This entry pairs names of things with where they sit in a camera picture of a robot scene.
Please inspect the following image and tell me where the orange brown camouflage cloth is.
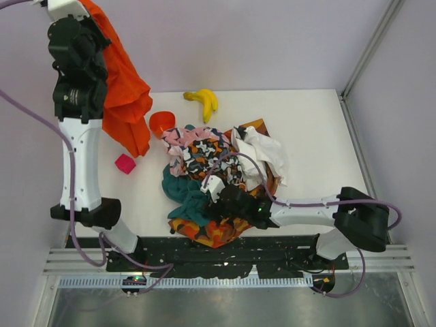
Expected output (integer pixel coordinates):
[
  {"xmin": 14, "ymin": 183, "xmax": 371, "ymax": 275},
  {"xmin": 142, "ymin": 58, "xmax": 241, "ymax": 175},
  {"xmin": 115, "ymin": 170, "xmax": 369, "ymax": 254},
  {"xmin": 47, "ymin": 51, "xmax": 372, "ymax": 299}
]
[{"xmin": 168, "ymin": 119, "xmax": 279, "ymax": 249}]

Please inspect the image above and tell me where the teal cloth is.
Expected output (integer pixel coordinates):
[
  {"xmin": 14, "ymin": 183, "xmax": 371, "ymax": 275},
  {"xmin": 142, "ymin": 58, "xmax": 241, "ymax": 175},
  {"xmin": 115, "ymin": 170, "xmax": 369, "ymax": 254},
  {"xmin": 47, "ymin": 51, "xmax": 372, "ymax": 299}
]
[{"xmin": 161, "ymin": 125, "xmax": 222, "ymax": 228}]

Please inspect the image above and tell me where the black orange patterned cloth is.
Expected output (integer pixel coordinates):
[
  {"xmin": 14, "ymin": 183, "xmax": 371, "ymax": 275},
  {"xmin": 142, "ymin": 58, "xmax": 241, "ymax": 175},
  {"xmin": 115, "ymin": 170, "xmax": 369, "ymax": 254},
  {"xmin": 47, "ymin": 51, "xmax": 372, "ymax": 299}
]
[{"xmin": 180, "ymin": 138, "xmax": 245, "ymax": 185}]

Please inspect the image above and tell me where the white cloth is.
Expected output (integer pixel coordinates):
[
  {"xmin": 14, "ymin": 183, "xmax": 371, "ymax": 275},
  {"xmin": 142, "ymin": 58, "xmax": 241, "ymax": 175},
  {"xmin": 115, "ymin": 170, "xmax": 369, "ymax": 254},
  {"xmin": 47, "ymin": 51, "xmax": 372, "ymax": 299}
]
[{"xmin": 231, "ymin": 126, "xmax": 289, "ymax": 191}]

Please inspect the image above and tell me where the pink patterned cloth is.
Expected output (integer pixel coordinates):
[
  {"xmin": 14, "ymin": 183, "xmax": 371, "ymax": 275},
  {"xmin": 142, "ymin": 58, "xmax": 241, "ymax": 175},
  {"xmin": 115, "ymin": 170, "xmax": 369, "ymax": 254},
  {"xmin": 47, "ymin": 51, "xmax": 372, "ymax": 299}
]
[{"xmin": 161, "ymin": 127, "xmax": 229, "ymax": 177}]

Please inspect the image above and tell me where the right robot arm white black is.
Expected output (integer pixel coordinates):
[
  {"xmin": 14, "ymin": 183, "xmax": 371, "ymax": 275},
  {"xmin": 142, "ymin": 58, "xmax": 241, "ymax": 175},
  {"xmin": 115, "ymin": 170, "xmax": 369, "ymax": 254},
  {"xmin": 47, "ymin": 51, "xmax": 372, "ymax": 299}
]
[{"xmin": 200, "ymin": 185, "xmax": 389, "ymax": 260}]

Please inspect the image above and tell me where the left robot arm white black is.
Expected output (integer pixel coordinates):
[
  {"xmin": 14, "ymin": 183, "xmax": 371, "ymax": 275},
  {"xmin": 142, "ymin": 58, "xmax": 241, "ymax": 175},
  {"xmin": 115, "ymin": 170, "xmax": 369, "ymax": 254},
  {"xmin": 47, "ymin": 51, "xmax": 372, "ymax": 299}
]
[{"xmin": 48, "ymin": 14, "xmax": 138, "ymax": 253}]

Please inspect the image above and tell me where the yellow banana bunch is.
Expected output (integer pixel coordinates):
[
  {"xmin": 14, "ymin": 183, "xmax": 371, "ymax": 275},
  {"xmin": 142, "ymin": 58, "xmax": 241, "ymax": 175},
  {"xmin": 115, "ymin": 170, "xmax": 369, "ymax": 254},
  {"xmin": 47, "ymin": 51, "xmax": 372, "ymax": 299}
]
[{"xmin": 183, "ymin": 89, "xmax": 219, "ymax": 123}]

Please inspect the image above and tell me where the orange plastic bowl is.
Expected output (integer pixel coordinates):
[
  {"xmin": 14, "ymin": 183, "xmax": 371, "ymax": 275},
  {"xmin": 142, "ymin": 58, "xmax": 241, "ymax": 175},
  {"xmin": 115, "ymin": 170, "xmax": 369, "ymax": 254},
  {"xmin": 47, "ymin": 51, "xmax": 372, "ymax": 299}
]
[{"xmin": 149, "ymin": 111, "xmax": 176, "ymax": 138}]

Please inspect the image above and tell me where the pink cube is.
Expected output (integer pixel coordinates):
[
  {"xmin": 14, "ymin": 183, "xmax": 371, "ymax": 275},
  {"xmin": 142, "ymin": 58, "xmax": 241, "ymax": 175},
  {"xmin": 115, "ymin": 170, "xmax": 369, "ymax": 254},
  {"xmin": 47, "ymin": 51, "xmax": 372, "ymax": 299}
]
[{"xmin": 114, "ymin": 154, "xmax": 136, "ymax": 174}]

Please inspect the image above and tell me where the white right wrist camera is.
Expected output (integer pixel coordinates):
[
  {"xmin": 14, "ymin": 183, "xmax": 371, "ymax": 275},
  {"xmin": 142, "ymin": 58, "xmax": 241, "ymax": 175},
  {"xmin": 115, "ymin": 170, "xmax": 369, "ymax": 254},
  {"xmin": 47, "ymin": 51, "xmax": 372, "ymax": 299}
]
[{"xmin": 200, "ymin": 175, "xmax": 225, "ymax": 203}]

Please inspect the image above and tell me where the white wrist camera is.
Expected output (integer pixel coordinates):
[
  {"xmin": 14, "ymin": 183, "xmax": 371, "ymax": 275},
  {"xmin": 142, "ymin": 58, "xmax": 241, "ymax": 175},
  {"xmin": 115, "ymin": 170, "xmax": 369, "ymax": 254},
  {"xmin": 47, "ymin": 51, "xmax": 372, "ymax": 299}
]
[
  {"xmin": 200, "ymin": 175, "xmax": 225, "ymax": 203},
  {"xmin": 31, "ymin": 0, "xmax": 91, "ymax": 22}
]

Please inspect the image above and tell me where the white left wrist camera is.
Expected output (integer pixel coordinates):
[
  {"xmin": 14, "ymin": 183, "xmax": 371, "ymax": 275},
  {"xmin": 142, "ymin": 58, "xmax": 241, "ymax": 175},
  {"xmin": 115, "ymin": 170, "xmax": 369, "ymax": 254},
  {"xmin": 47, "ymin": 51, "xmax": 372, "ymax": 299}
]
[{"xmin": 31, "ymin": 0, "xmax": 91, "ymax": 22}]

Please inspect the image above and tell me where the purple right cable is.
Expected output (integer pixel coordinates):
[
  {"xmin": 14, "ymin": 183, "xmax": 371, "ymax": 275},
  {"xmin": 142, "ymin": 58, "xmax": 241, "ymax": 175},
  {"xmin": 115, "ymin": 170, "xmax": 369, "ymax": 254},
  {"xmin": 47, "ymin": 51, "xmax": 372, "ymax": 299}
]
[{"xmin": 202, "ymin": 151, "xmax": 403, "ymax": 298}]

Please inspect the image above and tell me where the purple cable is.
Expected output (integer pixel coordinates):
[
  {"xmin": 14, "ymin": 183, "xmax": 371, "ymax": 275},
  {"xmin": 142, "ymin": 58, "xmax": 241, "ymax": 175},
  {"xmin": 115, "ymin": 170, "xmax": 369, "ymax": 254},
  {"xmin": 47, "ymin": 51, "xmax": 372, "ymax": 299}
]
[
  {"xmin": 0, "ymin": 0, "xmax": 174, "ymax": 294},
  {"xmin": 202, "ymin": 151, "xmax": 403, "ymax": 298}
]

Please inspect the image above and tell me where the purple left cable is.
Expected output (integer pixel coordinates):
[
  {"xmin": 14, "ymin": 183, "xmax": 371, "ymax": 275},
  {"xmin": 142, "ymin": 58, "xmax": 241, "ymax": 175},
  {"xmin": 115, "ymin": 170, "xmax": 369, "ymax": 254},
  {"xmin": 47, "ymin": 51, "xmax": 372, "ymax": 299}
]
[{"xmin": 0, "ymin": 0, "xmax": 174, "ymax": 294}]

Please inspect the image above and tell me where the grey slotted cable duct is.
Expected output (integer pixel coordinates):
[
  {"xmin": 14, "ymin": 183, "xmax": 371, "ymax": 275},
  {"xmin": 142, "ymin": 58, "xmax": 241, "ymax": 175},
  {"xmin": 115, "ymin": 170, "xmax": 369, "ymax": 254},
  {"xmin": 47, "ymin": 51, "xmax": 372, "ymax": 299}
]
[{"xmin": 59, "ymin": 273, "xmax": 313, "ymax": 289}]

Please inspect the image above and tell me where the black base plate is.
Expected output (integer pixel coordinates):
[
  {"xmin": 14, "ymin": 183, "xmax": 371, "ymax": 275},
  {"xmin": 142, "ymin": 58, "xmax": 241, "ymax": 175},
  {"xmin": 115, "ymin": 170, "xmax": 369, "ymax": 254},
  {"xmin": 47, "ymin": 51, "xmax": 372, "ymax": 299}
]
[{"xmin": 66, "ymin": 234, "xmax": 350, "ymax": 279}]

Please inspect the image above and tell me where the right aluminium frame post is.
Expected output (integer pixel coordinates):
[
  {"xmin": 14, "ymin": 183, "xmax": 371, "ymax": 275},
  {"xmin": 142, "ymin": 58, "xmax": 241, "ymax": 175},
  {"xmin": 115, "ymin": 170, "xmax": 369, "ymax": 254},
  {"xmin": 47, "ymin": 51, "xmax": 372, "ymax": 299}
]
[{"xmin": 339, "ymin": 0, "xmax": 406, "ymax": 102}]

